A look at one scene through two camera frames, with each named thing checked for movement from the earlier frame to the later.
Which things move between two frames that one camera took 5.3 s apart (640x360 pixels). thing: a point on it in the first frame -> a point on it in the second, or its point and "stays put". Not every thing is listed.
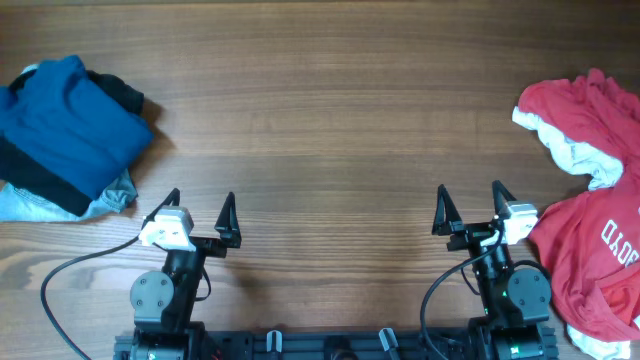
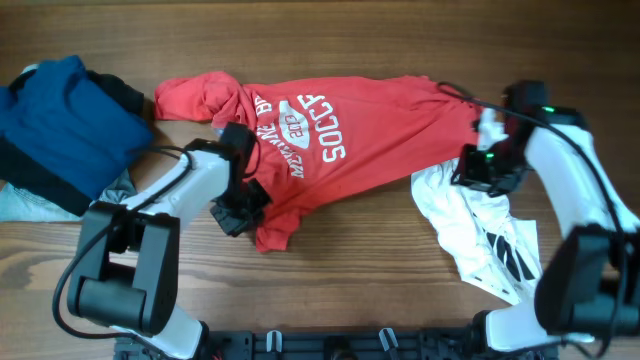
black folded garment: [28, 174] stays put
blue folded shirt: [63, 124] stays put
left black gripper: [203, 244] -> [239, 211]
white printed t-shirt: [599, 170] -> [490, 245]
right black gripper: [473, 233] -> [481, 176]
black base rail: [333, 344] stays put
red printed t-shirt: [590, 241] -> [322, 137]
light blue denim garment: [22, 205] stays put
